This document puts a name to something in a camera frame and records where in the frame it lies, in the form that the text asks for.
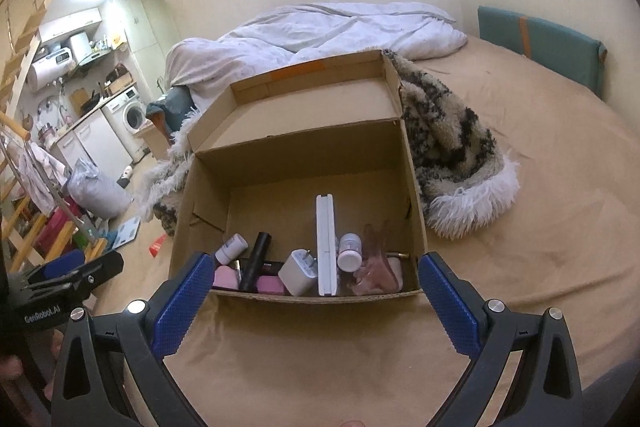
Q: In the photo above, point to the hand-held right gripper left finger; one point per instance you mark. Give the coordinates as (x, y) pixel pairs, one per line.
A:
(180, 307)

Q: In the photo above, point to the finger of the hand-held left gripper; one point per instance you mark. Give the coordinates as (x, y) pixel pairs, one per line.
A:
(100, 274)
(62, 263)

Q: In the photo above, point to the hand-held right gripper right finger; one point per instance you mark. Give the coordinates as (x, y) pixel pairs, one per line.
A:
(452, 307)

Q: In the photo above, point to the pink oval case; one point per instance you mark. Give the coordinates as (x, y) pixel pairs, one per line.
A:
(225, 278)

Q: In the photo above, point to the small pink perfume bottle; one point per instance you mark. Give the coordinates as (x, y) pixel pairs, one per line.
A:
(395, 267)

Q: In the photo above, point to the small white capped tube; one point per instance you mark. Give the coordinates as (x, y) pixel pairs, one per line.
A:
(232, 249)

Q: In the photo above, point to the black cosmetic tube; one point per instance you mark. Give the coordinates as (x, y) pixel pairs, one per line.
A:
(256, 257)

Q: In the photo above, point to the small black printed box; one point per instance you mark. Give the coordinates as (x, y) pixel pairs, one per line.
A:
(272, 268)

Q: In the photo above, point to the small white bottle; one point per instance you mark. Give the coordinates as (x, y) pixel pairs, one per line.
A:
(349, 254)

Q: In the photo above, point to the white plug charger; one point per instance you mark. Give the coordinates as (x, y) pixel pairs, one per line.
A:
(297, 274)

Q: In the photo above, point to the white booklet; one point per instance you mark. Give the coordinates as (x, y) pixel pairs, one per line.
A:
(327, 247)

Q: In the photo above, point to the cardboard box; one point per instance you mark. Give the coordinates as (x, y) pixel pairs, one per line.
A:
(300, 147)

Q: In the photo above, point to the person's left hand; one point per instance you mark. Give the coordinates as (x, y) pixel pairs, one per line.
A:
(11, 367)

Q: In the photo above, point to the red bag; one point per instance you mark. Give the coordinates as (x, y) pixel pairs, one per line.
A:
(52, 232)

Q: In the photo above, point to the bathroom scale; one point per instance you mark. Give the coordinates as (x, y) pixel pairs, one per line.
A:
(125, 232)

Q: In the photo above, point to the red package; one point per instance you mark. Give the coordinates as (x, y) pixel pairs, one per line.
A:
(160, 244)

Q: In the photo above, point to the grey plastic bag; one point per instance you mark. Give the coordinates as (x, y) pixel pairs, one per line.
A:
(97, 192)

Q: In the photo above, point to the white hanging cloth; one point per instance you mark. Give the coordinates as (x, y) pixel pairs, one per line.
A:
(42, 177)

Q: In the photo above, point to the white kitchen cabinet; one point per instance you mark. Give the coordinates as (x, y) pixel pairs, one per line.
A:
(95, 147)

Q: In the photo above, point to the beige side table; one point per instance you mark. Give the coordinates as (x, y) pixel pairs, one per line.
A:
(150, 139)

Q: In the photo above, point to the white washing machine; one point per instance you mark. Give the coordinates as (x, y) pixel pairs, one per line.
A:
(127, 114)

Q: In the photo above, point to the fluffy patterned blanket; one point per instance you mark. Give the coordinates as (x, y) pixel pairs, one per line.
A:
(450, 142)

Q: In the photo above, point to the teal cushion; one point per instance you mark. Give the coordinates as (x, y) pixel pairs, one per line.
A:
(167, 112)

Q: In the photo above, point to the white water heater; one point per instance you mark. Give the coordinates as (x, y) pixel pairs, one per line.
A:
(50, 76)

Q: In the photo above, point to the white upper cabinet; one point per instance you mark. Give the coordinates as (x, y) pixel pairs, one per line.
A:
(70, 24)

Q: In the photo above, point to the cream tall cabinet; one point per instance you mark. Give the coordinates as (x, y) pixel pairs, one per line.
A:
(142, 37)

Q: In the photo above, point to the teal headboard pad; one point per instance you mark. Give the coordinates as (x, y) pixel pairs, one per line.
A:
(540, 47)

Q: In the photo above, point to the white duvet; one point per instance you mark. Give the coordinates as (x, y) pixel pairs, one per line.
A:
(325, 32)

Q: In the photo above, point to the yellow wooden frame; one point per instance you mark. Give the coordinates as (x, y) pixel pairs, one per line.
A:
(20, 232)

